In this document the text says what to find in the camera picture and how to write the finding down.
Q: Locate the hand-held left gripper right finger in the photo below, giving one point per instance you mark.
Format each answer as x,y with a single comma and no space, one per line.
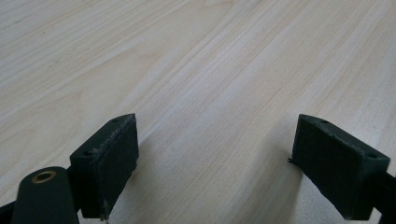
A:
336,168

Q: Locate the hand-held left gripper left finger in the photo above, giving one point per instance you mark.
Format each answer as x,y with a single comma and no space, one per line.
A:
107,165

